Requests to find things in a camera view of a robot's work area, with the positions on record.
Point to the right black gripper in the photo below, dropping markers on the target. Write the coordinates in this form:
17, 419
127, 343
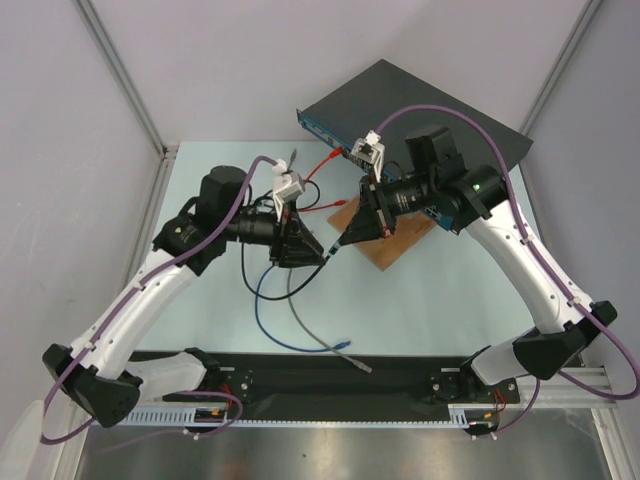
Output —
376, 209

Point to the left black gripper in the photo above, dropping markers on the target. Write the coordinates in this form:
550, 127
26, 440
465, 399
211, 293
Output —
294, 245

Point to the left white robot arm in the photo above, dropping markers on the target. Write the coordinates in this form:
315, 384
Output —
96, 371

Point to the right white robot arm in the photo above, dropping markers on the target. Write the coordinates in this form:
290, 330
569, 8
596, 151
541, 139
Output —
566, 319

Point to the wooden board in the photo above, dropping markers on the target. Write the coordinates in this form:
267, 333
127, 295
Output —
382, 253

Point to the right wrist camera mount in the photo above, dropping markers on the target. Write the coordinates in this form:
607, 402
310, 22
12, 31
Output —
368, 153

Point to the black blue network switch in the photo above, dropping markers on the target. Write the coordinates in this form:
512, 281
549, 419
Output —
395, 104

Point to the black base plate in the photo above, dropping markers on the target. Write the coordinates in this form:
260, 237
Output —
327, 388

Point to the white slotted cable duct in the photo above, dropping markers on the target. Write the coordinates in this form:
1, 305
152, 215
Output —
191, 417

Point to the left aluminium frame post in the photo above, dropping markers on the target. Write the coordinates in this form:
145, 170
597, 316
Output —
108, 50

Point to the aluminium frame post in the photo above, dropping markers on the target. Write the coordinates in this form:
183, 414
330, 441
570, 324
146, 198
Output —
569, 48
108, 50

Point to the right aluminium frame post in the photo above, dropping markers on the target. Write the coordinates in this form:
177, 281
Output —
569, 48

